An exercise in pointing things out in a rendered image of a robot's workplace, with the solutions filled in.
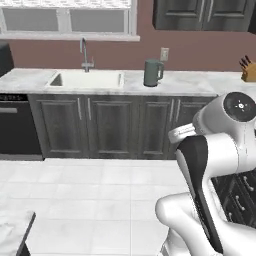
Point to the black dishwasher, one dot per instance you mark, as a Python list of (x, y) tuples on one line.
[(16, 130)]

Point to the silver tap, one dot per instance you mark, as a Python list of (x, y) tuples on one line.
[(86, 60)]

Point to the white sink basin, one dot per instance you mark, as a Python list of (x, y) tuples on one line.
[(90, 80)]

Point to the wooden knife block with knives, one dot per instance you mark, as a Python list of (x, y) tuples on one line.
[(249, 71)]

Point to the dark grey appliance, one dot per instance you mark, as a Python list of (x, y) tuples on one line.
[(5, 60)]

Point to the dark grey base cupboards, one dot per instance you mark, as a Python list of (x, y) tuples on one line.
[(110, 126)]

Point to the grey-green electric kettle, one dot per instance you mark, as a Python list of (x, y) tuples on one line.
[(152, 73)]

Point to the dark grey wall cupboards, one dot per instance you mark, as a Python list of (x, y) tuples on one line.
[(200, 15)]

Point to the white-framed window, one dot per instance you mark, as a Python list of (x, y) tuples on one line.
[(66, 20)]

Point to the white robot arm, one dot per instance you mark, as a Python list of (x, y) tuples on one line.
[(220, 153)]

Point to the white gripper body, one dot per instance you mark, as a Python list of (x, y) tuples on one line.
[(181, 134)]

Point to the white wall socket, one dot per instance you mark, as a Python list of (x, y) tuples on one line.
[(164, 54)]

